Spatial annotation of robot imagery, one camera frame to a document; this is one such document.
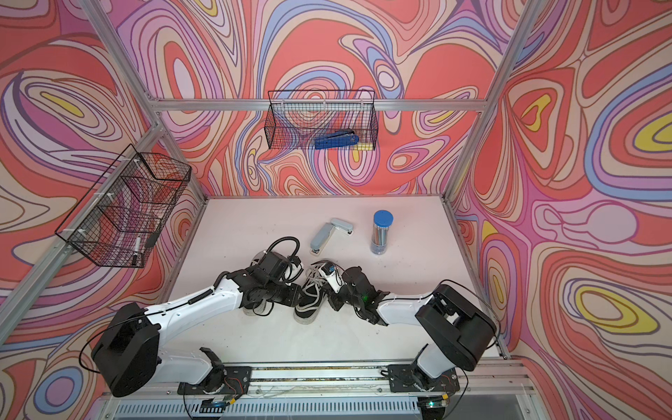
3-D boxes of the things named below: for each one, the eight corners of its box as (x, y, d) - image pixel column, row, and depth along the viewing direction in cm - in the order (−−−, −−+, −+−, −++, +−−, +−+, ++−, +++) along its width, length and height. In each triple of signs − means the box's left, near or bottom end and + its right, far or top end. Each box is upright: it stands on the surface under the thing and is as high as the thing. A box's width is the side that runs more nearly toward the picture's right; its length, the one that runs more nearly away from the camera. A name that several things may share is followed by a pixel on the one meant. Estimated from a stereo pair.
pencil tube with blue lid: (369, 256, 102) (375, 224, 87) (368, 242, 106) (373, 209, 91) (387, 256, 102) (395, 224, 87) (385, 242, 106) (392, 209, 91)
